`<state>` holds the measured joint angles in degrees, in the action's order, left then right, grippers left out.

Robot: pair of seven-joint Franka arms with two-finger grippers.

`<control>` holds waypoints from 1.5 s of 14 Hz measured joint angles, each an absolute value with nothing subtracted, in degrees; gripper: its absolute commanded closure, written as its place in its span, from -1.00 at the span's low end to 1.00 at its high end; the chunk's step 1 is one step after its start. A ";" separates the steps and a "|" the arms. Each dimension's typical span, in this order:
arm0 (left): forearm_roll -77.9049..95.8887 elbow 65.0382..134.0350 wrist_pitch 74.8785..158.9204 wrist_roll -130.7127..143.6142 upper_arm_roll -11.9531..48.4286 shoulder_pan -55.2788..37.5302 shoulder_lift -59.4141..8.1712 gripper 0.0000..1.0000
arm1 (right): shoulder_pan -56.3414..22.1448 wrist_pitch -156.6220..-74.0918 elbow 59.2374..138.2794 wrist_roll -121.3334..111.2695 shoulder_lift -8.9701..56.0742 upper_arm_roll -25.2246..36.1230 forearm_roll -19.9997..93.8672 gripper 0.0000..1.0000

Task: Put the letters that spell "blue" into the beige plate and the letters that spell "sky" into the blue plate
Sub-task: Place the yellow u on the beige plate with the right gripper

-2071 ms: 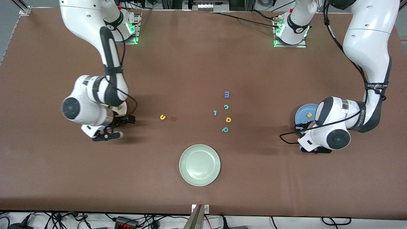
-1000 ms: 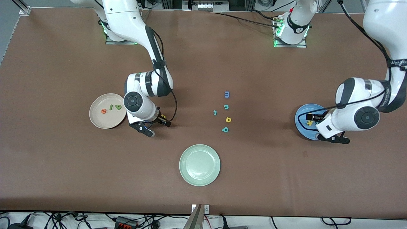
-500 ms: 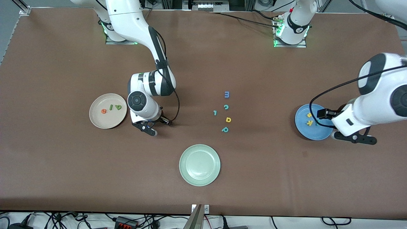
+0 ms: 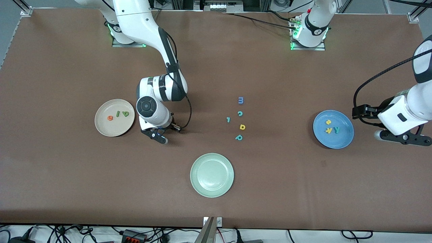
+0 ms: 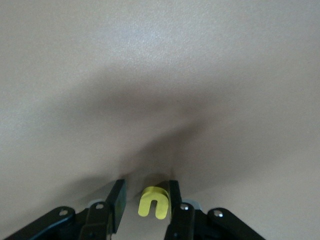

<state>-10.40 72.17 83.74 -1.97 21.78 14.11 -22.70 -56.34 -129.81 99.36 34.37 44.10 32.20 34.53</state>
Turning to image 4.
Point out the black red power strip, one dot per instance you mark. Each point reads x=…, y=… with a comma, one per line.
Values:
x=133, y=236

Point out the beige round plate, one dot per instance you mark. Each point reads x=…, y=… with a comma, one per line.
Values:
x=114, y=128

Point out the white metal bracket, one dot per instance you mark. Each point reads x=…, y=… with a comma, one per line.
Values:
x=219, y=221

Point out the teal letter y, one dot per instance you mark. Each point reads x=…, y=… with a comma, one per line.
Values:
x=336, y=129

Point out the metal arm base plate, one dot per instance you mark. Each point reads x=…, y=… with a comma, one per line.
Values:
x=308, y=48
x=130, y=45

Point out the blue round plate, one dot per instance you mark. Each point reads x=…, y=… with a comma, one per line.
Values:
x=344, y=138

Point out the teal letter p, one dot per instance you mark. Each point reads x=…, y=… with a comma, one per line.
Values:
x=239, y=137

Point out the grey camera post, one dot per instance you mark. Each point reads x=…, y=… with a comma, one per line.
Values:
x=206, y=234

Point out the aluminium frame structure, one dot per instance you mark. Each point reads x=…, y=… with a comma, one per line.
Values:
x=185, y=4

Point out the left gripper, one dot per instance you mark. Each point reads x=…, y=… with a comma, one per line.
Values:
x=370, y=111

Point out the aluminium profile post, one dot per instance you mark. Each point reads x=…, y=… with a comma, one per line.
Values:
x=413, y=17
x=26, y=11

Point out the pale green round plate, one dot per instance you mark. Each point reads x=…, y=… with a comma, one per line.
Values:
x=212, y=175

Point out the brown table cover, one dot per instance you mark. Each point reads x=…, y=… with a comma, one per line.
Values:
x=67, y=168

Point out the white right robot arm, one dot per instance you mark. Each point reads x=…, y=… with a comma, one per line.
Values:
x=135, y=20

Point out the terminal block device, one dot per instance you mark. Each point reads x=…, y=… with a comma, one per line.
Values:
x=222, y=6

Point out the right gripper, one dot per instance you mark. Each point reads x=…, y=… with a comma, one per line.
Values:
x=172, y=125

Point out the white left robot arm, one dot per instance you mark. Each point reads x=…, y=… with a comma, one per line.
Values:
x=317, y=20

